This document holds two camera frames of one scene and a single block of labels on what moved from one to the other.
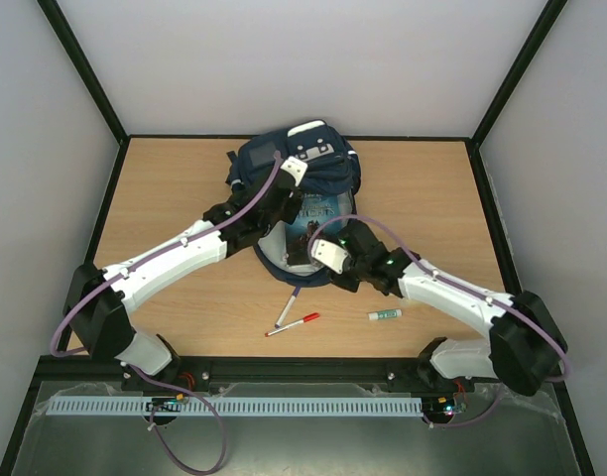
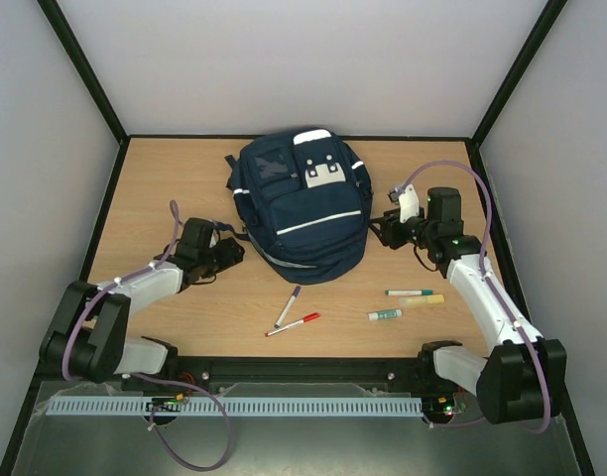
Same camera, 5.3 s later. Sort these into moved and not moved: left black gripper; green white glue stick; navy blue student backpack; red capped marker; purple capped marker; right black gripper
Moved: right black gripper; left black gripper; navy blue student backpack
Not moved: red capped marker; green white glue stick; purple capped marker
